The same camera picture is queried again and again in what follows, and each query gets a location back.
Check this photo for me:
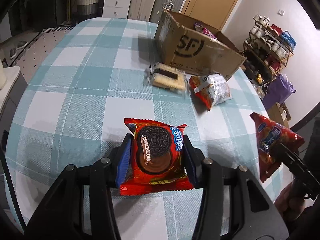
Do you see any red corn snack bag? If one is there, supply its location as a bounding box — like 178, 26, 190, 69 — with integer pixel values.
250, 112, 304, 182

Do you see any red Oreo pie packet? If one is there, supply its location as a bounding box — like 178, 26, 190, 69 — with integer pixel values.
120, 118, 194, 196

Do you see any red silver chip bag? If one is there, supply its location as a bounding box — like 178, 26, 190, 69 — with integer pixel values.
189, 74, 232, 111

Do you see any person's right hand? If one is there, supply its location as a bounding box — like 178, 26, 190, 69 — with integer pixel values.
274, 182, 305, 220

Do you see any small cardboard box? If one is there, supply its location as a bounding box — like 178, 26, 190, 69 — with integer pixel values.
267, 102, 291, 128

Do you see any shoe rack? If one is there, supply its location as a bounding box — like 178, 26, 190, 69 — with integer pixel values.
243, 15, 297, 83

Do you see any plaid teal tablecloth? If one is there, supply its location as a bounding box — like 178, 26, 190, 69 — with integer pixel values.
4, 17, 284, 240

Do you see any cream wafer biscuit packet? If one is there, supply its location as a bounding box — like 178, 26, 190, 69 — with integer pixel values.
143, 62, 188, 95

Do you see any dotted floor rug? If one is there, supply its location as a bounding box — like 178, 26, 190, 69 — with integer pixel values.
10, 26, 73, 83

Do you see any cardboard SF shipping box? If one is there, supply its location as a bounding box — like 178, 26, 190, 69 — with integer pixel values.
155, 10, 246, 80

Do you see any silver suitcase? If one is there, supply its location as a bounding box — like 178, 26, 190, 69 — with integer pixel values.
149, 0, 188, 25

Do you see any woven laundry basket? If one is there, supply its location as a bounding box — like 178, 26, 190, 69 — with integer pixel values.
76, 0, 99, 18

